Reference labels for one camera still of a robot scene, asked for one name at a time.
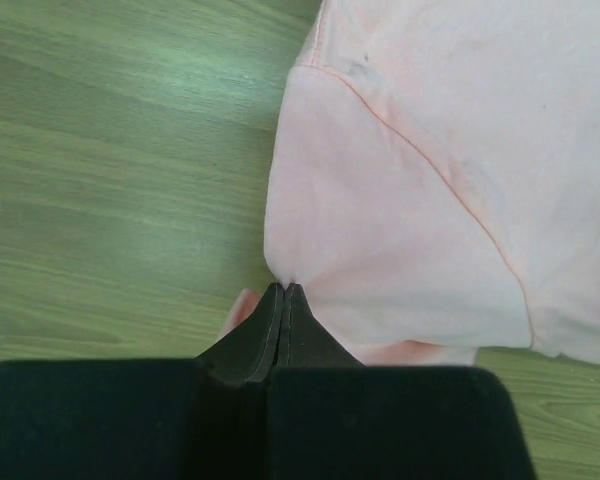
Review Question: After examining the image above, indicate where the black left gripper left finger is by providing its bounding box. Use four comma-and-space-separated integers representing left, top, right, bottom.
195, 283, 284, 386

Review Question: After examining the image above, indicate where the pink t shirt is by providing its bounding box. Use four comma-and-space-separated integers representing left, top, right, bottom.
222, 0, 600, 366

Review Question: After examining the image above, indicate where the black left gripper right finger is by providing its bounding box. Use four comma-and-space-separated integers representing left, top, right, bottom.
276, 283, 363, 368

